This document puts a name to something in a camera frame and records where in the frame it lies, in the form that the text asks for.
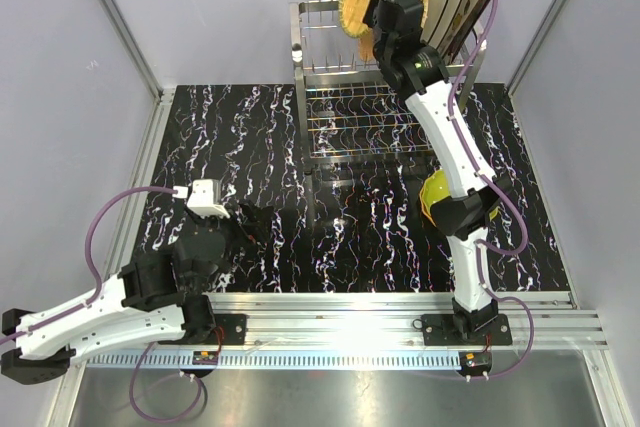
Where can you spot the floral patterned tray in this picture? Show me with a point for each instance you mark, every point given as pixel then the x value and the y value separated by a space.
pixel 468 14

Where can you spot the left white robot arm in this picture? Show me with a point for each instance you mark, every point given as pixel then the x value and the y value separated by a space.
pixel 159 296

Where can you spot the steel two-tier dish rack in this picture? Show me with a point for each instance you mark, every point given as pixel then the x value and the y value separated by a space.
pixel 346 112

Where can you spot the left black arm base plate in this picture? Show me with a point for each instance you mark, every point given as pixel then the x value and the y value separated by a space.
pixel 230 329

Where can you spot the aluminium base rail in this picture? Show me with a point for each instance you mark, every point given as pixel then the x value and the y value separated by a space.
pixel 387 320

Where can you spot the orange polka-dot plate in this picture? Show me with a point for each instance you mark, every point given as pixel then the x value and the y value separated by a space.
pixel 428 197

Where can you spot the slotted white cable duct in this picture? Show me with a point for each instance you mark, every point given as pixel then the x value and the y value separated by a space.
pixel 280 360

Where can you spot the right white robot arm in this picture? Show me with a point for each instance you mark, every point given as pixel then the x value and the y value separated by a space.
pixel 420 78

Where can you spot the small round orange woven plate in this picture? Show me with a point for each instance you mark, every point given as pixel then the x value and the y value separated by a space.
pixel 366 46

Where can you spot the green polka-dot plate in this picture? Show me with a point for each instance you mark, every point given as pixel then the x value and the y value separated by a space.
pixel 450 213

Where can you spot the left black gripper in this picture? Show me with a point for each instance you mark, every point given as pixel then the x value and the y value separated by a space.
pixel 260 219

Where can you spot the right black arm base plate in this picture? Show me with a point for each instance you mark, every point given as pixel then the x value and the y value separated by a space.
pixel 439 330

